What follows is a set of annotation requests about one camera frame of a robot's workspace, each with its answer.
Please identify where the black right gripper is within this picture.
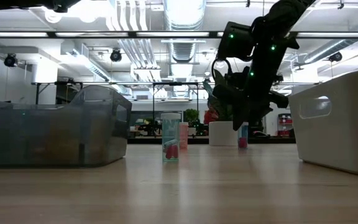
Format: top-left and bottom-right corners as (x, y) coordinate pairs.
(212, 74), (291, 132)

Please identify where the blue medicine bottle white cap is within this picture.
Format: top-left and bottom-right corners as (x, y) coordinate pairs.
(237, 121), (249, 149)

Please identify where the pink medicine bottle white cap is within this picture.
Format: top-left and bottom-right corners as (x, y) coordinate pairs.
(178, 121), (190, 151)

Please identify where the clear tube with pink cap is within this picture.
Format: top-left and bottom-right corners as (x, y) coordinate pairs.
(160, 112), (181, 162)

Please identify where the white plastic bin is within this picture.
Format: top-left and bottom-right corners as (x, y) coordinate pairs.
(288, 67), (358, 177)

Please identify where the dark transparent plastic bin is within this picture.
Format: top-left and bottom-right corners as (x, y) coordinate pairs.
(0, 84), (133, 168)

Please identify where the green plant in white pot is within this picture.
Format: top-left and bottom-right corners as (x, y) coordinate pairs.
(202, 68), (239, 147)

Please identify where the shelf with red boxes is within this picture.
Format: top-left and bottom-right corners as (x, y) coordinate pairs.
(277, 112), (293, 138)

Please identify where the red background object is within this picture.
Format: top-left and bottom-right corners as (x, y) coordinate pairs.
(203, 108), (219, 125)

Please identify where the green background plant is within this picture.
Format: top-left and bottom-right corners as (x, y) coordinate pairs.
(183, 108), (200, 124)

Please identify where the black background robot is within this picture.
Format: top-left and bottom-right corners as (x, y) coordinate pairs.
(135, 118), (163, 138)

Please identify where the black ceiling spotlight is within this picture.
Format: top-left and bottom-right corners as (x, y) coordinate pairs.
(328, 51), (343, 63)
(3, 53), (19, 68)
(109, 49), (123, 63)

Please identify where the long ceiling light strip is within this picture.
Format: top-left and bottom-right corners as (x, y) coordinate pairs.
(0, 30), (358, 39)

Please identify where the black background table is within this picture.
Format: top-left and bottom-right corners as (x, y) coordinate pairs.
(31, 80), (84, 105)

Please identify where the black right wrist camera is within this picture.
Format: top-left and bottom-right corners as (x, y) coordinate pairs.
(228, 66), (252, 90)

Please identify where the black right camera cable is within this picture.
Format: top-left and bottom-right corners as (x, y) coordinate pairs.
(211, 57), (232, 82)

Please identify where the black background frame stand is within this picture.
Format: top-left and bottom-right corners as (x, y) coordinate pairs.
(152, 81), (200, 138)

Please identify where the silver ceiling duct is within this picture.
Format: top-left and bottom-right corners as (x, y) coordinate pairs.
(163, 0), (208, 63)

